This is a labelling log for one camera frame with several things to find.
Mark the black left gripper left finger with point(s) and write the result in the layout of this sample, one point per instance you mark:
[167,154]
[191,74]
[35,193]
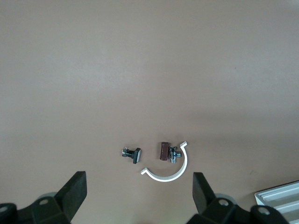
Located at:
[72,193]

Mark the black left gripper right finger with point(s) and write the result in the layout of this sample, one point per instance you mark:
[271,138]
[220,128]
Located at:
[203,193]

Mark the white drawer cabinet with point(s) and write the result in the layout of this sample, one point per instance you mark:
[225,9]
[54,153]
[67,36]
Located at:
[280,200]

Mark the white curved plastic clamp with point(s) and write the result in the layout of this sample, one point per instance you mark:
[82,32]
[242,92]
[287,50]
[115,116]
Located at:
[163,179]

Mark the small black clip part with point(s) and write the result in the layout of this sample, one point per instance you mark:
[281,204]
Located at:
[135,156]

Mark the brown table mat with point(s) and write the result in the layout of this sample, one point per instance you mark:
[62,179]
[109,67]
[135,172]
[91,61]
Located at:
[149,70]

